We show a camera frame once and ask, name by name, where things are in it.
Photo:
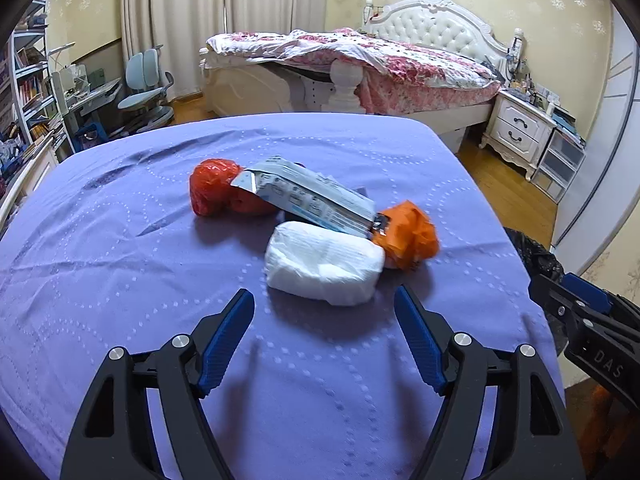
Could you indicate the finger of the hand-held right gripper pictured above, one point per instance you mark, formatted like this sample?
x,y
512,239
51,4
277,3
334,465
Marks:
x,y
550,296
587,291

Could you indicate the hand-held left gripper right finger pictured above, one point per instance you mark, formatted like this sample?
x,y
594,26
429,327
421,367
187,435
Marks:
x,y
420,340

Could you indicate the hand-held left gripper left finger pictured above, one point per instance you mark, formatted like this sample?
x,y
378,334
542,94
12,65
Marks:
x,y
225,340

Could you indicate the round bin with black bag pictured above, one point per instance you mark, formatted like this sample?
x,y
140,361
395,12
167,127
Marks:
x,y
535,255

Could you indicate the orange plastic bag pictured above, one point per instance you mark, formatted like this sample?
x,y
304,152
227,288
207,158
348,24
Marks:
x,y
407,235

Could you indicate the white padded pack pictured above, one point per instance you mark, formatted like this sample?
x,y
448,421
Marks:
x,y
325,267

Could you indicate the red plastic bag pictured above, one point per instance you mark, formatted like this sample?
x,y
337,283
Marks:
x,y
215,187

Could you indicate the white and blue packet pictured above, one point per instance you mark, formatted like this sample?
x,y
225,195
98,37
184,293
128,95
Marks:
x,y
310,200

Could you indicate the purple tablecloth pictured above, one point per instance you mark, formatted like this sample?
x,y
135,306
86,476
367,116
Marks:
x,y
125,260

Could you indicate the clear plastic drawer unit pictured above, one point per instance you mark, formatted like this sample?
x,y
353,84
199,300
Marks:
x,y
560,165

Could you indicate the white sliding wardrobe door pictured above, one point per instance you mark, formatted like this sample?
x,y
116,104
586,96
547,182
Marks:
x,y
590,160

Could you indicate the stack of books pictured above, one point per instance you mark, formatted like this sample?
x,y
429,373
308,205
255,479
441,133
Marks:
x,y
567,122

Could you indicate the white nightstand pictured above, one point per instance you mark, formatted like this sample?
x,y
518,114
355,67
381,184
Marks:
x,y
517,127

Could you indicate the white storage box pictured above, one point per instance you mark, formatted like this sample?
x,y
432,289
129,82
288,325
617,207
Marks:
x,y
455,140

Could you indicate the clutter of small bottles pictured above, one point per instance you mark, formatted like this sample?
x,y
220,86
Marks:
x,y
525,77

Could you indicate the blue plastic crate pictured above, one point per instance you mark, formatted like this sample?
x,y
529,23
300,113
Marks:
x,y
90,135

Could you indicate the pink floral bed sheet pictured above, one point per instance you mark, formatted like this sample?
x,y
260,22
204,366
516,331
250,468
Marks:
x,y
400,95

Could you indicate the pale blue desk chair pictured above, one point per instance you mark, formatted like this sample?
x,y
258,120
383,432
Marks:
x,y
142,80

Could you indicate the study desk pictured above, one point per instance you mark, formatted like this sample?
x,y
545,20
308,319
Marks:
x,y
95,92

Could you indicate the floral quilt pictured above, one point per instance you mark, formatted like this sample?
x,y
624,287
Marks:
x,y
400,57

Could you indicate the bed with floral bedding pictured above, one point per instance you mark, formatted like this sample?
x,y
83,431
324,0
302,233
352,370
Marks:
x,y
440,25

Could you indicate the bookshelf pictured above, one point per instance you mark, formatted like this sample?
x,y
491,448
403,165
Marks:
x,y
30,75

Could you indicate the desk lamp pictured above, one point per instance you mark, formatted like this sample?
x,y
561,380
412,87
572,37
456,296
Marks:
x,y
60,52

